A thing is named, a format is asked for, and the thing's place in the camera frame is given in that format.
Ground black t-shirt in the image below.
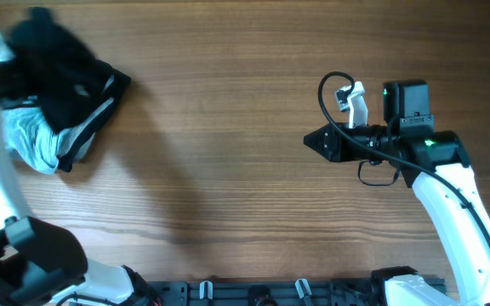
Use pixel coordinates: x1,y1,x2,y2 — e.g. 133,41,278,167
0,7,117,133

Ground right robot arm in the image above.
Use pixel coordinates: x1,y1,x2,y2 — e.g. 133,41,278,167
304,80,490,305

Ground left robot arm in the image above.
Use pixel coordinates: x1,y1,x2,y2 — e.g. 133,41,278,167
0,106,162,305

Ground black folded garment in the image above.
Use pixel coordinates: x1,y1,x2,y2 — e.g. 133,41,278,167
56,71,131,173

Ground grey folded garment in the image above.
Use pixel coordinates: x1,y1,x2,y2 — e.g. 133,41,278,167
55,96,115,168

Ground light blue folded garment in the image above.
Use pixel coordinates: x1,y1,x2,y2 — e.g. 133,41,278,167
2,107,72,174

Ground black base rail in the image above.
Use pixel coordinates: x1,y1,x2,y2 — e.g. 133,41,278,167
151,278,387,306

